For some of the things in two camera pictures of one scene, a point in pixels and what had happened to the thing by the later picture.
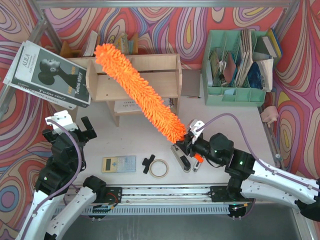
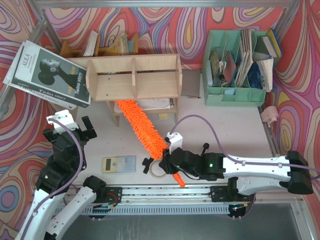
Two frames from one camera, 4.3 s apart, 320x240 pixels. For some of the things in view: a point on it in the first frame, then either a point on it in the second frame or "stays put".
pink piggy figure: [269, 114] stays put
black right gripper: [187, 144] -> [164, 163]
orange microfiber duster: [151, 103] -> [150, 137]
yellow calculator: [119, 164] stays put
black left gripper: [81, 133] stays put
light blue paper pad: [229, 92] stays put
